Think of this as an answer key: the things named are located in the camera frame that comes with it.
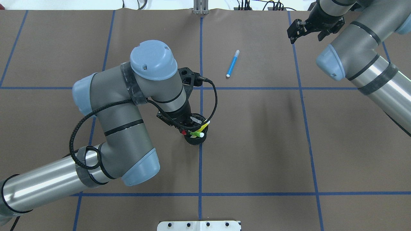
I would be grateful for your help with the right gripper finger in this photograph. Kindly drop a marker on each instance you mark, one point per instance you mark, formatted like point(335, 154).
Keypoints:
point(295, 30)
point(325, 33)

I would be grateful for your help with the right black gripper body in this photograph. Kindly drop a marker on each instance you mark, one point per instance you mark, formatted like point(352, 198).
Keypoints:
point(325, 16)

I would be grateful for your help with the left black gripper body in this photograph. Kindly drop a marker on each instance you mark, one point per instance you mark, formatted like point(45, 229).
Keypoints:
point(182, 114)

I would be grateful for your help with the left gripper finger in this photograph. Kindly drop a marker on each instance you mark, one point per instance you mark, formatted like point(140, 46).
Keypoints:
point(197, 120)

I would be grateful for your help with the blue highlighter pen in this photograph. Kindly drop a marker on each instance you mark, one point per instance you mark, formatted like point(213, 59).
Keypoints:
point(232, 64)

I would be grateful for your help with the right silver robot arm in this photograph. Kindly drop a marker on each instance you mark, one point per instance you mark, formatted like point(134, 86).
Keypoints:
point(352, 54)

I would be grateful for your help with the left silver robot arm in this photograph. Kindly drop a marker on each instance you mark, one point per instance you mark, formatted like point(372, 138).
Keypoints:
point(111, 141)

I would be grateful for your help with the black mesh pen holder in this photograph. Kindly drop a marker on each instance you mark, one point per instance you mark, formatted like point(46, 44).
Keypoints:
point(195, 140)

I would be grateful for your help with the yellow highlighter pen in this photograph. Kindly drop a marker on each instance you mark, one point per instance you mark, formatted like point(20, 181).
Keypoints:
point(200, 130)

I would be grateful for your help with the green highlighter pen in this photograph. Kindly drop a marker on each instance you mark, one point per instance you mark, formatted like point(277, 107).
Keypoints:
point(196, 135)

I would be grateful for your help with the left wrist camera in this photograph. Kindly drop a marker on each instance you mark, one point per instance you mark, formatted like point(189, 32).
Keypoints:
point(190, 77)

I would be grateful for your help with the aluminium frame post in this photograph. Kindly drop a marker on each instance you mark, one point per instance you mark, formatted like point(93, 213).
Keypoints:
point(201, 7)

